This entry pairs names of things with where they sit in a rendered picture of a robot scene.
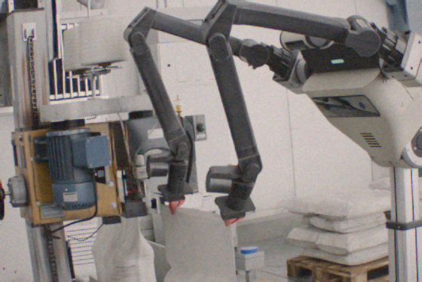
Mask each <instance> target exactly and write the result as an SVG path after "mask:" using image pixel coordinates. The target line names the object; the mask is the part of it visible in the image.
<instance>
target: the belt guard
mask: <svg viewBox="0 0 422 282"><path fill-rule="evenodd" d="M150 109H152V104H151V100H150V99H149V97H148V94H146V95H136V96H126V97H111V98H108V99H98V100H82V101H73V102H66V103H59V104H53V105H46V106H40V109H39V111H40V119H41V122H44V121H58V120H66V119H73V118H86V117H93V116H99V115H110V114H117V113H119V112H135V111H142V110H150Z"/></svg>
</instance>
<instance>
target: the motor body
mask: <svg viewBox="0 0 422 282"><path fill-rule="evenodd" d="M89 132H91V129H90V127H83V128H75V129H71V130H55V131H50V132H47V133H46V137H47V138H46V143H47V156H48V163H49V169H50V178H51V179H54V183H52V184H51V188H52V195H53V201H54V205H55V206H56V207H57V208H59V209H60V210H85V209H88V208H91V207H95V206H96V203H95V200H94V192H93V183H92V179H91V176H90V174H89V173H88V170H89V168H87V167H76V166H75V165H74V158H73V151H72V141H73V140H74V139H80V138H85V137H91V133H89Z"/></svg>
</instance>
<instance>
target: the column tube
mask: <svg viewBox="0 0 422 282"><path fill-rule="evenodd" d="M7 21H8V22H7V27H8V45H9V48H8V51H9V58H10V62H9V64H10V71H11V66H12V69H13V77H14V95H15V98H14V99H13V92H12V94H11V96H12V103H13V109H14V114H13V116H14V128H15V133H23V132H24V131H31V130H34V123H33V114H32V95H31V90H30V88H31V84H30V77H29V72H30V68H29V50H28V41H23V31H22V23H34V22H35V24H36V37H37V40H33V44H34V60H35V68H34V69H35V77H36V80H35V83H36V90H37V106H38V116H39V118H38V125H39V130H42V129H49V128H50V123H51V122H52V121H44V122H41V119H40V111H39V109H40V106H46V105H50V88H49V80H48V77H49V73H48V66H47V62H48V60H47V41H46V37H47V34H46V27H45V26H46V22H45V11H44V10H40V11H20V12H15V13H12V14H10V15H9V16H8V17H7ZM12 87H13V85H12V79H11V90H12ZM16 148H17V160H18V167H22V168H26V158H25V152H24V146H16ZM25 220H26V219H25ZM63 225H64V224H63V222H52V223H51V224H50V226H51V230H52V231H53V230H55V229H58V228H60V227H61V226H63ZM45 228H46V226H45V224H39V225H34V224H33V223H31V222H30V221H28V220H26V231H27V238H28V245H29V252H30V257H31V263H32V275H33V278H34V281H35V282H54V279H53V274H52V269H51V266H50V253H49V249H48V244H47V235H46V229H45ZM52 235H53V236H58V237H60V239H56V238H53V246H54V253H55V257H56V264H57V274H58V276H59V282H72V276H71V271H70V268H69V255H68V250H67V247H66V236H65V229H64V228H63V229H61V230H58V231H56V232H54V233H53V234H52Z"/></svg>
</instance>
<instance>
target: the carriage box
mask: <svg viewBox="0 0 422 282"><path fill-rule="evenodd" d="M84 127H90V129H91V132H104V133H105V135H106V136H108V137H109V149H110V157H111V163H110V165H109V176H110V183H109V184H106V185H104V184H101V183H97V191H98V201H97V204H98V208H97V209H98V213H97V215H96V216H95V217H97V218H98V217H103V216H111V215H113V216H115V215H119V214H121V215H122V212H121V199H120V192H119V185H118V172H117V162H116V155H115V141H114V134H113V126H112V121H104V122H91V123H86V125H85V126H84ZM75 128H83V127H73V128H72V129H75ZM59 130H64V129H59ZM50 131H55V130H51V129H50V128H49V129H42V130H31V131H24V132H23V133H15V131H13V132H11V137H12V139H11V145H12V146H13V157H14V169H15V176H22V177H23V178H24V179H25V182H26V188H27V195H28V203H27V205H26V207H19V208H20V216H21V218H24V219H26V220H28V221H30V222H31V223H33V224H34V225H39V224H48V223H52V222H64V221H68V220H69V221H72V220H77V219H88V218H90V217H91V216H93V215H94V213H95V211H96V206H95V207H91V208H88V209H85V210H65V216H54V217H50V218H47V217H46V218H42V215H41V205H42V204H53V203H54V201H53V195H52V188H51V184H52V183H54V179H51V178H50V169H49V163H48V162H44V163H35V149H34V142H33V138H34V137H39V136H46V133H47V132H50ZM16 146H24V152H25V158H26V168H22V167H18V160H17V148H16Z"/></svg>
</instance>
